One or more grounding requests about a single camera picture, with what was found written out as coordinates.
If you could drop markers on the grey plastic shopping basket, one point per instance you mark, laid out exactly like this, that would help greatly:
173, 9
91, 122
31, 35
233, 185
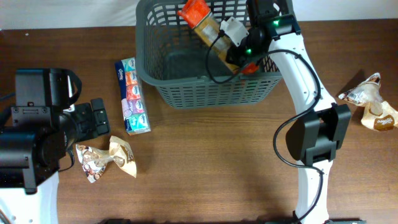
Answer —
174, 59

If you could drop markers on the multicolour tissue pack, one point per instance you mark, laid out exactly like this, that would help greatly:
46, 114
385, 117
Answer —
132, 98

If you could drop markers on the crumpled beige cookie bag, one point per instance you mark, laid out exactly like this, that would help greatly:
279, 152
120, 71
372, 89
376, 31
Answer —
94, 161

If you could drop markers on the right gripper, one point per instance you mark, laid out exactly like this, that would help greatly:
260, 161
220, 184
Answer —
239, 57

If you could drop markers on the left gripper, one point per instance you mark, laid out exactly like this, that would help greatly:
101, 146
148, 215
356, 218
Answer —
86, 112

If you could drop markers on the beige snack bag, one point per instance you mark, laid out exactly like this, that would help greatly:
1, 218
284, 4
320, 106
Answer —
378, 114

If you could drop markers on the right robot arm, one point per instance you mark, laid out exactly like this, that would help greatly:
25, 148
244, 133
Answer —
309, 140

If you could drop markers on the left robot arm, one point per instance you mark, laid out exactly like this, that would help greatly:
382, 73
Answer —
36, 133

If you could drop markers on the orange pasta packet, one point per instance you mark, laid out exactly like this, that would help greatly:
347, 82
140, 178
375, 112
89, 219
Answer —
200, 18

